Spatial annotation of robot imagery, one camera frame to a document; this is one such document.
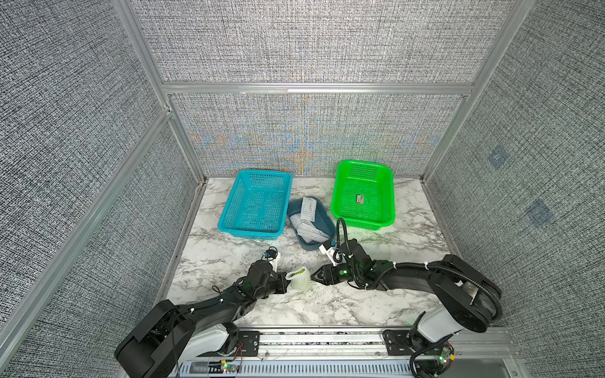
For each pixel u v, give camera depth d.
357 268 0.69
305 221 1.00
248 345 0.73
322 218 1.03
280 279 0.75
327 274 0.78
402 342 0.74
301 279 0.76
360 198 1.10
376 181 1.17
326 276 0.78
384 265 0.66
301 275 0.74
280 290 0.75
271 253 0.79
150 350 0.41
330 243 0.81
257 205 1.10
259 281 0.68
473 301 0.44
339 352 0.73
